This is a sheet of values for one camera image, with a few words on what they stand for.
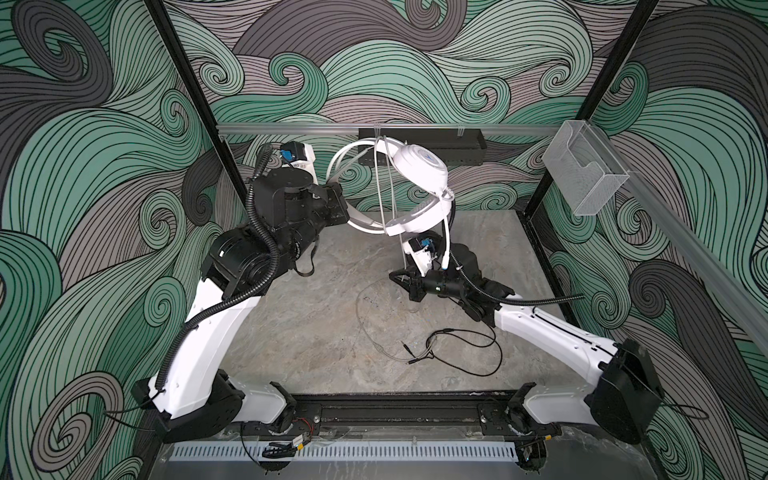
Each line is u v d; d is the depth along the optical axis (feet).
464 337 2.87
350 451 2.29
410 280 2.25
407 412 2.49
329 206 1.53
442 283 2.09
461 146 3.12
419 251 2.10
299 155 1.42
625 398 1.28
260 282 1.10
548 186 3.65
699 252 1.90
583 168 2.60
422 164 1.41
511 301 1.79
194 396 1.22
